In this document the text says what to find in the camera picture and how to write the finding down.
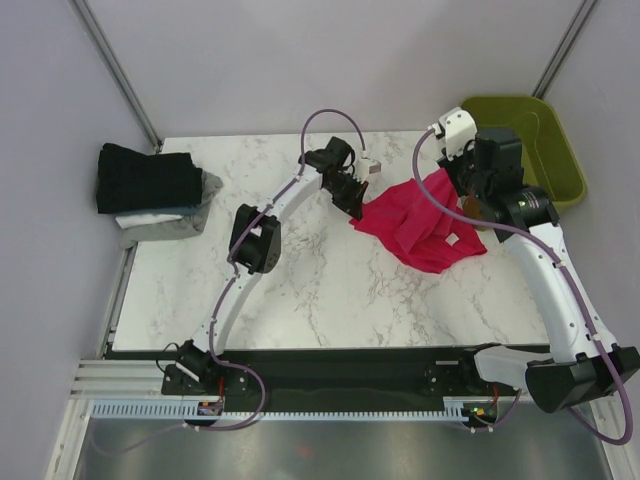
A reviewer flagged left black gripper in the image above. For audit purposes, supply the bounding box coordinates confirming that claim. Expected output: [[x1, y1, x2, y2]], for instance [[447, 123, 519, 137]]
[[322, 174, 367, 221]]

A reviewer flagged pink red t shirt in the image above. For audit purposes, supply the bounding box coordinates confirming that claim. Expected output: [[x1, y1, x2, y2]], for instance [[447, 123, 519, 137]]
[[350, 179, 487, 274]]

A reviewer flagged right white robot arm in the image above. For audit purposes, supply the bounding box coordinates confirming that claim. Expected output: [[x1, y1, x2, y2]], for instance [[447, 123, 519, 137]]
[[427, 124, 639, 413]]

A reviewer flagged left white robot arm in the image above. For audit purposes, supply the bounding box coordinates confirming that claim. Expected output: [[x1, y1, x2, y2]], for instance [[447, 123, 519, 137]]
[[161, 137, 381, 396]]

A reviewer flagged olive green plastic basket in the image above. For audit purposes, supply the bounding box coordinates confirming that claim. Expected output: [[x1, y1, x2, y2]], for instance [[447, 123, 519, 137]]
[[458, 95, 587, 226]]

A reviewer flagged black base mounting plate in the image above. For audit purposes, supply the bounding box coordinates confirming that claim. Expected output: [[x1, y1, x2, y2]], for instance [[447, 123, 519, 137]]
[[160, 348, 519, 414]]

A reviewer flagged folded grey t shirt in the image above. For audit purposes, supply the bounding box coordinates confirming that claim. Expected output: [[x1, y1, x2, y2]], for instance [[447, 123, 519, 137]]
[[116, 172, 223, 250]]

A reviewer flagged folded black t shirt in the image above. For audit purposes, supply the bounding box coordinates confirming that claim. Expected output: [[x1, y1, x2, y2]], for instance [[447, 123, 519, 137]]
[[96, 143, 203, 215]]

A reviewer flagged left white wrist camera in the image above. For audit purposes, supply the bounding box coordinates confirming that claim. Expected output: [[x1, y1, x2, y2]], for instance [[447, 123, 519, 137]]
[[353, 157, 382, 180]]

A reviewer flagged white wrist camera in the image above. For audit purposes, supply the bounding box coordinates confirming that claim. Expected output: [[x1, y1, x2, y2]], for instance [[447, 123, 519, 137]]
[[431, 107, 477, 160], [353, 157, 382, 180]]

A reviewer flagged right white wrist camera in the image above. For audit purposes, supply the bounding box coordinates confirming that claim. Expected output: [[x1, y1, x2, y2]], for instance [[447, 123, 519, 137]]
[[431, 107, 477, 160]]

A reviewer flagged right vertical aluminium post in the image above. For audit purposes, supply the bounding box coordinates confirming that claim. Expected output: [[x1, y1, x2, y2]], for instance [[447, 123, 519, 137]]
[[531, 0, 600, 100]]

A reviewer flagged vertical aluminium post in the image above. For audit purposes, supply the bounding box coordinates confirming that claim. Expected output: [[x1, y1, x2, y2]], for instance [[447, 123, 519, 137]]
[[531, 0, 600, 100], [69, 0, 163, 153]]

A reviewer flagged left vertical aluminium post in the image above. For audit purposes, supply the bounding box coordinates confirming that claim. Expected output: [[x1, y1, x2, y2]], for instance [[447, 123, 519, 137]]
[[69, 0, 163, 153]]

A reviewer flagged aluminium frame rail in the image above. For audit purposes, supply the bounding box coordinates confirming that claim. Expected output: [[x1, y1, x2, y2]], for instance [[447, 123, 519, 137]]
[[72, 360, 224, 398]]

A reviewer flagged white slotted cable duct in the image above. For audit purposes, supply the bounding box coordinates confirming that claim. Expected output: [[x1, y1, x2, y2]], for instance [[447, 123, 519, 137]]
[[90, 396, 501, 420]]

